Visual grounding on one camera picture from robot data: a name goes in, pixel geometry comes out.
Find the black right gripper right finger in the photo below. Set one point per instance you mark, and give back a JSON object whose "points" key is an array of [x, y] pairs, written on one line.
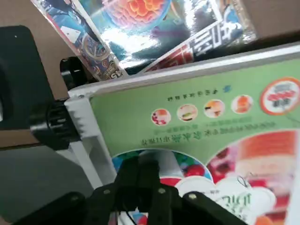
{"points": [[150, 182]]}

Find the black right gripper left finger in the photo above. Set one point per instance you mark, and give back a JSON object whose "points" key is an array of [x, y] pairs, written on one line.
{"points": [[129, 182]]}

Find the green cover cookbook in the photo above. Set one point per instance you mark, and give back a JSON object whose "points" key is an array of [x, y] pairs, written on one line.
{"points": [[187, 131]]}

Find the white folding reading stand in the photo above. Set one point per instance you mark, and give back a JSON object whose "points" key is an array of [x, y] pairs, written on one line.
{"points": [[79, 112]]}

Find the grey closed laptop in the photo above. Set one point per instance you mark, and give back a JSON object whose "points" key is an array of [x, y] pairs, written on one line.
{"points": [[35, 178]]}

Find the black mouse pad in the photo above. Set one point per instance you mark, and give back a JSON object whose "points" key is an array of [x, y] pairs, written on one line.
{"points": [[23, 77]]}

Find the silver border magazine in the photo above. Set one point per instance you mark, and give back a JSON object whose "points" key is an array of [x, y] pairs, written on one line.
{"points": [[211, 39]]}

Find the blue cover comic magazine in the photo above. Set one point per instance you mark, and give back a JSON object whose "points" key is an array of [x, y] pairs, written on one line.
{"points": [[140, 23]]}

